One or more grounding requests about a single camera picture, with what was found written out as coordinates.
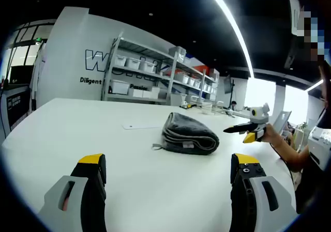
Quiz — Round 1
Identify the dark reception counter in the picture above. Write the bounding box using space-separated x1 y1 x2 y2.
0 84 32 137

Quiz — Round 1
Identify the row of white storage bins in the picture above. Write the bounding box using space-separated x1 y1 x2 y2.
110 53 218 101

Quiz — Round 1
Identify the person's right hand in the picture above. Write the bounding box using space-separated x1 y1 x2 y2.
260 123 283 149

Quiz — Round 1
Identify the white chest-worn device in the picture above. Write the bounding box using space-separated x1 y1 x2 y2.
307 127 331 171

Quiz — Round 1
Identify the flat white card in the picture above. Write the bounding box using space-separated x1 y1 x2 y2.
122 123 163 131

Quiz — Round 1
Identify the small white yellow device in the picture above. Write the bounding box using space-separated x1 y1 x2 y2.
180 100 198 111

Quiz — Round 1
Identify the ceiling light strip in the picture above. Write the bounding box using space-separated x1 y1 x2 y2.
201 0 256 78

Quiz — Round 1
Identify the grey towel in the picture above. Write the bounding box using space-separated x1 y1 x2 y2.
152 112 220 156

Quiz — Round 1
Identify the black monitor on stand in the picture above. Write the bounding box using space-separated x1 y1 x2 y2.
223 74 236 109

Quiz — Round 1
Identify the person's dark shirt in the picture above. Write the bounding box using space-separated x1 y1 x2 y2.
294 149 331 215

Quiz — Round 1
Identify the metal storage shelf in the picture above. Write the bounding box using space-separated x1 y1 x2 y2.
100 32 220 106

